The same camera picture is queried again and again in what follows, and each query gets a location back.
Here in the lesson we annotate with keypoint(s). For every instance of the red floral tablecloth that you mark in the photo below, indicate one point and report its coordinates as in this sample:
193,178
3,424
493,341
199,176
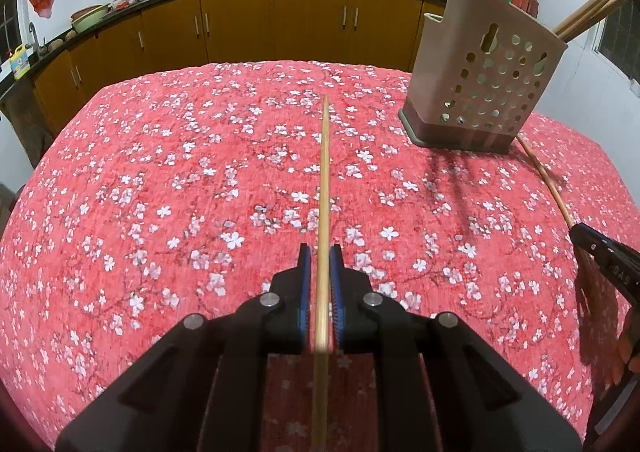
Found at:
175,182

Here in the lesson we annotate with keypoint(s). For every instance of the stacked kitchen basins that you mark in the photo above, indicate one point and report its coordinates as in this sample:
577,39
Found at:
90,18

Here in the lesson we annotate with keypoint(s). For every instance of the metal faucet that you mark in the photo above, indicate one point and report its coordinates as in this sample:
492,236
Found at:
36,37

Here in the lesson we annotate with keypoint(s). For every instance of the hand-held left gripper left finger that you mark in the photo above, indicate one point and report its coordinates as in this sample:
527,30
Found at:
304,282

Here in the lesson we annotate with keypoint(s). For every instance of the window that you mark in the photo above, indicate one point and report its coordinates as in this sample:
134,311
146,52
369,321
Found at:
620,32
7,32

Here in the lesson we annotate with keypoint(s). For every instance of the beige perforated utensil holder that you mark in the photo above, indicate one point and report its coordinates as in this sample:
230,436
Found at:
450,22

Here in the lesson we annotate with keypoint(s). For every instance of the wooden base cabinet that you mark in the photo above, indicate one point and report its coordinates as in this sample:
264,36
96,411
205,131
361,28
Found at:
300,27
100,62

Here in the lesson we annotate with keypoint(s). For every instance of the person's right hand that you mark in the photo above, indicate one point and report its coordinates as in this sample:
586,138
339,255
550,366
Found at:
631,347

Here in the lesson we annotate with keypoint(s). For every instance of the wooden chopstick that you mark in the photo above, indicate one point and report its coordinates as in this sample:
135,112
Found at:
324,182
545,177
590,4
597,13
600,18

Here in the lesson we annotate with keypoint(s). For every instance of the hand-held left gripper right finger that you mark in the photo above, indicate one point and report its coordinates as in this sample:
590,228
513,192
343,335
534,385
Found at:
337,282

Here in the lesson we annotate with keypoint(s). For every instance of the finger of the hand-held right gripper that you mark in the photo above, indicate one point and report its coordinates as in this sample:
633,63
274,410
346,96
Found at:
610,257

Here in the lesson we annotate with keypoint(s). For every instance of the yellow detergent bottle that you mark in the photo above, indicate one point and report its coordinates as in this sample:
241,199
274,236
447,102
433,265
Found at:
20,63

